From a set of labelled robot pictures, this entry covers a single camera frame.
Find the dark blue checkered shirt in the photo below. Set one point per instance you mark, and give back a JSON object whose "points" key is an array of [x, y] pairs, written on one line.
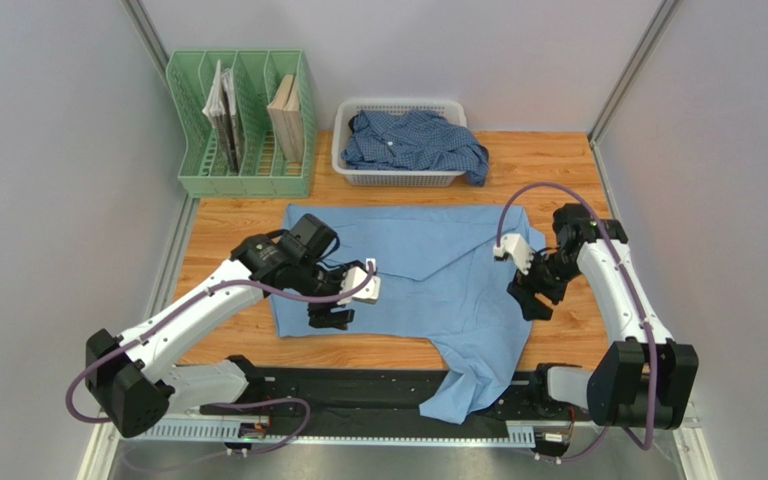
{"points": [[418, 140]]}

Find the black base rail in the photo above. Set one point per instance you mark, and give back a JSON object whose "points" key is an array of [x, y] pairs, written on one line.
{"points": [[373, 408]]}

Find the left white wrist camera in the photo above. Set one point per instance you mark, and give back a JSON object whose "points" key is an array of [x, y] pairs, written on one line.
{"points": [[361, 284]]}

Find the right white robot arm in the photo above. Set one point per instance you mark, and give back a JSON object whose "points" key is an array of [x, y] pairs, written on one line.
{"points": [[645, 378]]}

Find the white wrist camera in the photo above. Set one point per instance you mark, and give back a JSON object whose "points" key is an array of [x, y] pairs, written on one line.
{"points": [[514, 247], [361, 284]]}

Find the grey magazines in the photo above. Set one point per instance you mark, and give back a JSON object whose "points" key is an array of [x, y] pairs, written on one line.
{"points": [[222, 112]]}

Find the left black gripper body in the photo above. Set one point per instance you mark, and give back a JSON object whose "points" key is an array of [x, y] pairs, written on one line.
{"points": [[318, 281]]}

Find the light blue long sleeve shirt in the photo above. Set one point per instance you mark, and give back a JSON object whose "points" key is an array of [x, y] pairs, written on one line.
{"points": [[440, 282]]}

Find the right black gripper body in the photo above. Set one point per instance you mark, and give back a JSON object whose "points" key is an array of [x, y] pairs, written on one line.
{"points": [[540, 285]]}

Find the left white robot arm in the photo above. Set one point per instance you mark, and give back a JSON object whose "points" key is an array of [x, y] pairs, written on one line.
{"points": [[135, 376]]}

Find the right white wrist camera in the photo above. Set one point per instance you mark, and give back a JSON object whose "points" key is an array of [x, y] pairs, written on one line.
{"points": [[514, 247]]}

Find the green file organizer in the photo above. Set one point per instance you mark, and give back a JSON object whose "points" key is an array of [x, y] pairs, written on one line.
{"points": [[264, 171]]}

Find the beige books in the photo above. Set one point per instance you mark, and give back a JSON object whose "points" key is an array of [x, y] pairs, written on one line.
{"points": [[285, 113]]}

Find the white plastic basket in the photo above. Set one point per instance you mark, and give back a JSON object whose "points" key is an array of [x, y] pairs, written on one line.
{"points": [[451, 110]]}

